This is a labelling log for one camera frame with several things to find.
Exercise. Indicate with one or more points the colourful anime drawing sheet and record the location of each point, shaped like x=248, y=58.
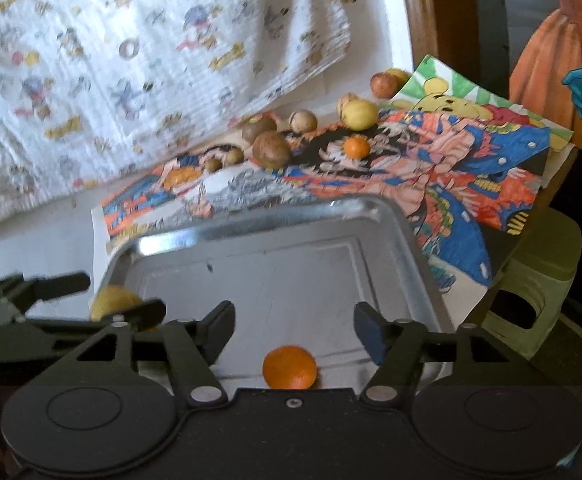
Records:
x=455, y=178

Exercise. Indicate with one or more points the reddish brown round fruit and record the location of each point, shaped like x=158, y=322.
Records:
x=384, y=85

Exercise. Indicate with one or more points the grey-haired character drawing sheet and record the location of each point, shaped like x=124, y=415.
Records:
x=147, y=205

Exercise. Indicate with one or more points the small orange tangerine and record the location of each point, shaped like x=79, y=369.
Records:
x=289, y=367
x=356, y=147

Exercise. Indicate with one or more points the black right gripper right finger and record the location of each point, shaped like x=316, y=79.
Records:
x=470, y=398

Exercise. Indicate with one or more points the green plastic stool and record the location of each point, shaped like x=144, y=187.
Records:
x=535, y=283

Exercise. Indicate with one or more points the white cartoon print cloth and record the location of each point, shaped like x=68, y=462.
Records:
x=91, y=90

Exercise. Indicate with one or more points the yellow fruit behind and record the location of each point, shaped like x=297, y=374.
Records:
x=401, y=75

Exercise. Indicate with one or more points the striped pepino melon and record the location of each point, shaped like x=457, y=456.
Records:
x=303, y=121
x=344, y=100

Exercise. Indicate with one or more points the princess painting orange dress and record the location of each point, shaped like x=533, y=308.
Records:
x=547, y=79

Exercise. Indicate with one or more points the brown avocado-shaped mango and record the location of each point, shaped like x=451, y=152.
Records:
x=271, y=150

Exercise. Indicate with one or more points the wooden frame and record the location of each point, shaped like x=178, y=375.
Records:
x=442, y=28

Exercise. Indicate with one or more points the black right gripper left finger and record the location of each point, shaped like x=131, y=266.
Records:
x=115, y=399

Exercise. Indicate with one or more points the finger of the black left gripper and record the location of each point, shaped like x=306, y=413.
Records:
x=41, y=340
x=22, y=294

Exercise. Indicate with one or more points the silver metal tray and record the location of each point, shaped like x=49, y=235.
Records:
x=295, y=274

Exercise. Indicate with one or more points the brown kiwi with sticker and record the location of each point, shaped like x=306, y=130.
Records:
x=256, y=125

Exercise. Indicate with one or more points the yellow lemon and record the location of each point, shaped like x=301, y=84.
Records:
x=359, y=115

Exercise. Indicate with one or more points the small brown longan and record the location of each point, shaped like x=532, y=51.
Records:
x=212, y=165
x=234, y=156

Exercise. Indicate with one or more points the yellow-green mango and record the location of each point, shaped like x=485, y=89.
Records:
x=110, y=299

